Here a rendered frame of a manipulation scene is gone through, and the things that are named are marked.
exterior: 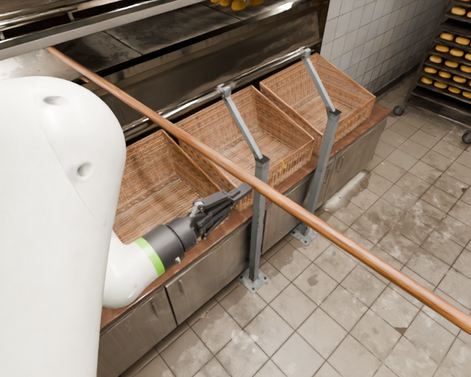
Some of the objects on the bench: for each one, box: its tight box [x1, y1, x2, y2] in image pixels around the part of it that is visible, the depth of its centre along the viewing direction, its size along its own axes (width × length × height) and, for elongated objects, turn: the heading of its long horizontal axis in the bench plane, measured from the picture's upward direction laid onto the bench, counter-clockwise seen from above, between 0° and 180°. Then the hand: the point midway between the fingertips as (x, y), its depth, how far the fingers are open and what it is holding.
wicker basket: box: [259, 53, 376, 156], centre depth 202 cm, size 49×56×28 cm
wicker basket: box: [112, 129, 230, 253], centre depth 145 cm, size 49×56×28 cm
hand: (238, 193), depth 84 cm, fingers closed
